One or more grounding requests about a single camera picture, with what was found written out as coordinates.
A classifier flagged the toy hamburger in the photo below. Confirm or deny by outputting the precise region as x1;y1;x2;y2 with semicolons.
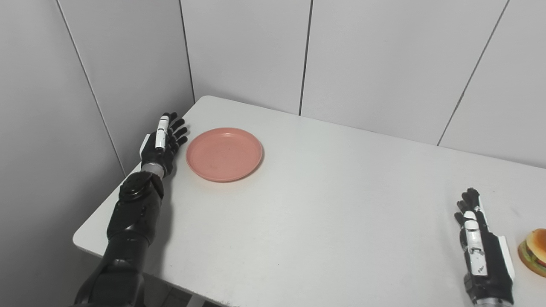
518;229;546;278

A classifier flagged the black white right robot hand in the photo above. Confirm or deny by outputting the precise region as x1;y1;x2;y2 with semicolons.
454;188;515;305

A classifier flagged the pink round plate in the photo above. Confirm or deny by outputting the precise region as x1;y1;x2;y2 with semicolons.
186;127;264;183

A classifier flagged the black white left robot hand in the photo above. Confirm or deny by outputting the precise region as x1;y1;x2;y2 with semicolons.
140;112;189;177

